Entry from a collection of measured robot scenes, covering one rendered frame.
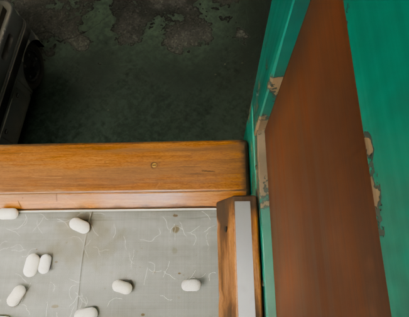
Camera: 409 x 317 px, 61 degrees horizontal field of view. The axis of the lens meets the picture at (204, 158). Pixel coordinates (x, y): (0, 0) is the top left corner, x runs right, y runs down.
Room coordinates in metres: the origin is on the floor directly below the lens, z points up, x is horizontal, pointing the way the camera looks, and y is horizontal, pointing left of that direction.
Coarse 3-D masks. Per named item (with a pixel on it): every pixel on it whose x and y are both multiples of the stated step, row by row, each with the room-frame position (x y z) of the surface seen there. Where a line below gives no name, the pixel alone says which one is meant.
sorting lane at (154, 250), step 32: (0, 224) 0.11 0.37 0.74; (32, 224) 0.11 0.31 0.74; (64, 224) 0.10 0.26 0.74; (96, 224) 0.09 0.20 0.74; (128, 224) 0.09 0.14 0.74; (160, 224) 0.08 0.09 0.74; (192, 224) 0.07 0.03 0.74; (0, 256) 0.06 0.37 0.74; (64, 256) 0.05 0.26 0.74; (96, 256) 0.04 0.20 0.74; (128, 256) 0.03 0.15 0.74; (160, 256) 0.03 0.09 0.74; (192, 256) 0.02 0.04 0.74; (0, 288) 0.01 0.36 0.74; (32, 288) 0.00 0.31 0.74; (64, 288) -0.01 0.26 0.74; (96, 288) -0.01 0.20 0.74; (160, 288) -0.02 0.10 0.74
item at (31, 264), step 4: (28, 256) 0.05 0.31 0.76; (32, 256) 0.05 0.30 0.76; (36, 256) 0.05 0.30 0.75; (28, 260) 0.04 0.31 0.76; (32, 260) 0.04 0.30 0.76; (36, 260) 0.04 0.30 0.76; (28, 264) 0.04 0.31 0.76; (32, 264) 0.04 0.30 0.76; (36, 264) 0.04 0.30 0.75; (24, 268) 0.03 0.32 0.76; (28, 268) 0.03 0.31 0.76; (32, 268) 0.03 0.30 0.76; (36, 268) 0.03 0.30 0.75; (24, 272) 0.03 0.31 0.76; (28, 272) 0.02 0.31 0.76; (32, 272) 0.02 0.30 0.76; (28, 276) 0.02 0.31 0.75
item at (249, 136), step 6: (252, 102) 0.24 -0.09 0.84; (252, 108) 0.23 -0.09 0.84; (252, 114) 0.22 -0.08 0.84; (252, 120) 0.21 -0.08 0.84; (246, 126) 0.24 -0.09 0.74; (252, 126) 0.20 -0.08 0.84; (246, 132) 0.23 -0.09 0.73; (252, 132) 0.19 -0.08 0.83; (246, 138) 0.22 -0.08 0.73; (252, 138) 0.18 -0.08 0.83; (252, 144) 0.18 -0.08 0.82; (252, 150) 0.17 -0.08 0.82; (252, 156) 0.16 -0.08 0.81; (252, 162) 0.15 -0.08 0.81; (252, 168) 0.14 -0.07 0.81; (252, 174) 0.13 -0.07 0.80; (252, 180) 0.13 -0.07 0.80; (252, 186) 0.12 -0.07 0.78; (252, 192) 0.11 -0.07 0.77; (258, 222) 0.05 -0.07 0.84
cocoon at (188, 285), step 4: (184, 280) -0.02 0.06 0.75; (188, 280) -0.02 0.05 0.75; (192, 280) -0.02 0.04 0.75; (196, 280) -0.02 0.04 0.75; (184, 284) -0.02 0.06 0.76; (188, 284) -0.02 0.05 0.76; (192, 284) -0.02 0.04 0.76; (196, 284) -0.02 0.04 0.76; (200, 284) -0.03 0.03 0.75; (184, 288) -0.03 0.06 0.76; (188, 288) -0.03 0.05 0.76; (192, 288) -0.03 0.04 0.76; (196, 288) -0.03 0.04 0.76
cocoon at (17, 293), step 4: (16, 288) 0.00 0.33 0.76; (20, 288) 0.00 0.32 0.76; (24, 288) 0.00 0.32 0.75; (12, 292) 0.00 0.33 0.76; (16, 292) 0.00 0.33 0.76; (20, 292) -0.01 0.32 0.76; (24, 292) -0.01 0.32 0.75; (8, 296) -0.01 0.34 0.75; (12, 296) -0.01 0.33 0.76; (16, 296) -0.01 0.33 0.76; (20, 296) -0.01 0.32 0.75; (8, 300) -0.01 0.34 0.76; (12, 300) -0.01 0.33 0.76; (16, 300) -0.02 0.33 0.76; (20, 300) -0.02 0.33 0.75; (8, 304) -0.02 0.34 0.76; (12, 304) -0.02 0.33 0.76; (16, 304) -0.02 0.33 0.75
